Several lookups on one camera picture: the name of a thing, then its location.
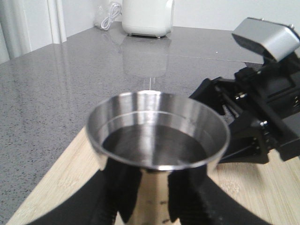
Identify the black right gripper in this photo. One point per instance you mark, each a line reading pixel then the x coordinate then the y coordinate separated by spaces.
pixel 267 101

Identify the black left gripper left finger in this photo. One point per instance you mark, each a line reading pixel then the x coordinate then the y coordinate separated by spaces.
pixel 105 194

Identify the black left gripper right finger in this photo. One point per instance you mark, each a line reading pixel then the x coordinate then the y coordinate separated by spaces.
pixel 206 201

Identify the steel jigger measuring cup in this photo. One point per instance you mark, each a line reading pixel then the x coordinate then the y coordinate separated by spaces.
pixel 155 150

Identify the wooden cutting board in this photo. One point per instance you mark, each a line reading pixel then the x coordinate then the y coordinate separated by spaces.
pixel 270 191

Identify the white kitchen appliance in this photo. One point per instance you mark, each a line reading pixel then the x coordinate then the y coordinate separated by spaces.
pixel 152 18

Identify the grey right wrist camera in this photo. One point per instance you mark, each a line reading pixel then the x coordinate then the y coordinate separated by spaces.
pixel 269 39

